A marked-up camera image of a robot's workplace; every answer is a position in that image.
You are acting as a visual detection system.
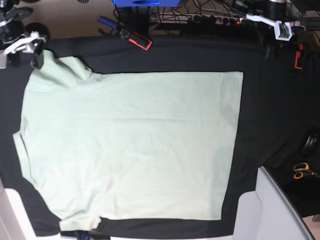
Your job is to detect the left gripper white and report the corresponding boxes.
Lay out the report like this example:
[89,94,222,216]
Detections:
[246,14,292,41]

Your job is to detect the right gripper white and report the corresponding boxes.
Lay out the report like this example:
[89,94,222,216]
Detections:
[0,31,47,70]

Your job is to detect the light green T-shirt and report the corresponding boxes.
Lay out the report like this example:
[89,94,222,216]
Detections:
[13,50,244,231]

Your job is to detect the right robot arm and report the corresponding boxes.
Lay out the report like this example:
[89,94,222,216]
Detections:
[0,0,51,69]

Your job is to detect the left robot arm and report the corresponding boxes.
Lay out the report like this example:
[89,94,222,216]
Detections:
[246,0,295,42]

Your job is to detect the red black clamp right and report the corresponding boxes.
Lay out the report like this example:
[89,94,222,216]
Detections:
[294,43,305,70]

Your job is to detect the red black clamp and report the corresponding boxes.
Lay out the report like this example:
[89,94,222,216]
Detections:
[294,43,305,70]
[119,29,153,51]

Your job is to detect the white power strip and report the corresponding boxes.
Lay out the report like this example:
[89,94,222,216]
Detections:
[187,14,240,25]

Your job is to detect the blue box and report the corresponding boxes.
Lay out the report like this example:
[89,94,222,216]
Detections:
[111,0,180,7]

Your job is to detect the red black clamp top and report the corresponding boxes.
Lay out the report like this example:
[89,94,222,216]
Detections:
[119,29,153,51]

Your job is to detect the black round object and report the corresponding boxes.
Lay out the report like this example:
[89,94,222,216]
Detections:
[300,132,320,157]

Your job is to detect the white chair left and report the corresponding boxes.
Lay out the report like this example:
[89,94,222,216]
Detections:
[0,183,61,240]

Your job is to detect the white chair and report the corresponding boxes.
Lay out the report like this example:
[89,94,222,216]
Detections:
[232,166,314,240]
[0,183,61,240]

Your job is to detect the red blue clamp bottom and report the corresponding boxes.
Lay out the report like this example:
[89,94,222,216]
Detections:
[60,230,111,240]

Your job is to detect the white chair right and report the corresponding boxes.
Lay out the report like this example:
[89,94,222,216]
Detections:
[232,166,314,240]

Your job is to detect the blue handled tool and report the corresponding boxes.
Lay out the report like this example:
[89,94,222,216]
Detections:
[97,16,118,29]

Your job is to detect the orange handled scissors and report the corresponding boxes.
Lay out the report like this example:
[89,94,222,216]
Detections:
[293,162,320,180]

